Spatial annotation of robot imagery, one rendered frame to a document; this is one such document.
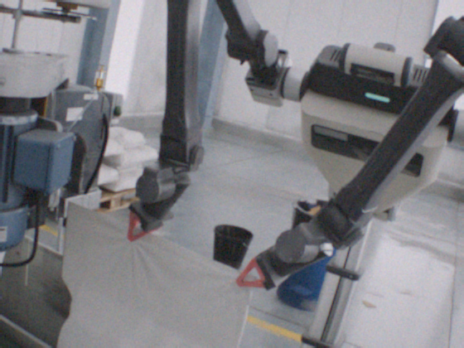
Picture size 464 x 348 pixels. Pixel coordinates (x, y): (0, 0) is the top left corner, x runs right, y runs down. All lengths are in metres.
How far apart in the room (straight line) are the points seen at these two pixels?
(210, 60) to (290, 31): 1.62
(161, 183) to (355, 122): 0.51
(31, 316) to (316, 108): 1.29
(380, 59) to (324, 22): 8.21
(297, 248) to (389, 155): 0.22
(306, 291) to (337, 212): 2.44
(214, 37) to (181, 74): 8.86
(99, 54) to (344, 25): 4.36
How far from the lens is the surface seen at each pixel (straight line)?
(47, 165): 0.84
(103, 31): 7.11
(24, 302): 2.00
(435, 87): 0.77
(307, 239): 0.85
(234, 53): 1.23
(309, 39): 9.36
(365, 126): 1.25
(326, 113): 1.28
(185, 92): 0.97
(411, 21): 9.06
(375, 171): 0.84
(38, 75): 0.85
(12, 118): 0.85
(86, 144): 1.31
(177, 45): 0.94
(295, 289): 3.35
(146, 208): 1.08
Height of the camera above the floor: 1.49
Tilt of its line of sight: 13 degrees down
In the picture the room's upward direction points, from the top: 12 degrees clockwise
